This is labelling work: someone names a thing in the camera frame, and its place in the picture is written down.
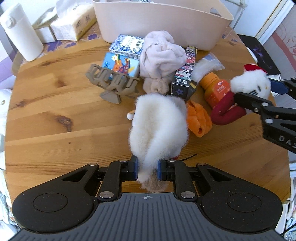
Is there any white cat plush red dress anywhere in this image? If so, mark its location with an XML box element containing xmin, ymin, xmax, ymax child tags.
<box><xmin>211</xmin><ymin>64</ymin><xmax>271</xmax><ymax>126</ymax></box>

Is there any white fluffy rabbit plush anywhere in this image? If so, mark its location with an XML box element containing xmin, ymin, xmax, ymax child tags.
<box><xmin>129</xmin><ymin>93</ymin><xmax>188</xmax><ymax>192</ymax></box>

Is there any orange medicine bottle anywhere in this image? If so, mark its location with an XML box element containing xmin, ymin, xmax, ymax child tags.
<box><xmin>199</xmin><ymin>72</ymin><xmax>230</xmax><ymax>108</ymax></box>

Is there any orange plush fabric piece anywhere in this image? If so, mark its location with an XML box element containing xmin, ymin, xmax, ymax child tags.
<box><xmin>186</xmin><ymin>100</ymin><xmax>212</xmax><ymax>138</ymax></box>

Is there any dark cartoon sticker box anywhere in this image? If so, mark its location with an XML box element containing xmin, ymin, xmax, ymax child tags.
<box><xmin>171</xmin><ymin>46</ymin><xmax>198</xmax><ymax>99</ymax></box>

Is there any brown hair claw clip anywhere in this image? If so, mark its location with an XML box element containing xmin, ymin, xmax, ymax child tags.
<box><xmin>85</xmin><ymin>64</ymin><xmax>140</xmax><ymax>104</ymax></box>

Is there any pale pink plush towel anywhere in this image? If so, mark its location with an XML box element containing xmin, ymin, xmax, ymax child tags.
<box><xmin>139</xmin><ymin>31</ymin><xmax>187</xmax><ymax>94</ymax></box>

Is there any blue white patterned carton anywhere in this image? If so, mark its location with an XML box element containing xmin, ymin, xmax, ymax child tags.
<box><xmin>109</xmin><ymin>34</ymin><xmax>144</xmax><ymax>60</ymax></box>

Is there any black mouse pad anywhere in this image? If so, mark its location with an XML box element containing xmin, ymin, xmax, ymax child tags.
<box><xmin>238</xmin><ymin>34</ymin><xmax>280</xmax><ymax>75</ymax></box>

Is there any beige plastic storage basket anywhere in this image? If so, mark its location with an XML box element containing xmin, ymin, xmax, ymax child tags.
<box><xmin>93</xmin><ymin>1</ymin><xmax>234</xmax><ymax>51</ymax></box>

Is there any white plush toy on floor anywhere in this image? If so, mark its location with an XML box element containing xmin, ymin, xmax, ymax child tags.
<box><xmin>0</xmin><ymin>89</ymin><xmax>12</xmax><ymax>170</ymax></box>

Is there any white yellow tissue box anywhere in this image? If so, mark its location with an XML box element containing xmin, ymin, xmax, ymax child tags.
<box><xmin>50</xmin><ymin>1</ymin><xmax>97</xmax><ymax>41</ymax></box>

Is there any olive tissue box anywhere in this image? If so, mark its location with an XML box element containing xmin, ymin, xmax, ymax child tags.
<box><xmin>33</xmin><ymin>7</ymin><xmax>58</xmax><ymax>44</ymax></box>

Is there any white thermos bottle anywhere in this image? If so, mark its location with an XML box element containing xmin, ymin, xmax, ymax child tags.
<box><xmin>1</xmin><ymin>3</ymin><xmax>44</xmax><ymax>62</ymax></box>

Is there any white power cable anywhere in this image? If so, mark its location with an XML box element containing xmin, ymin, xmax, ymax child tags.
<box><xmin>231</xmin><ymin>0</ymin><xmax>247</xmax><ymax>28</ymax></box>

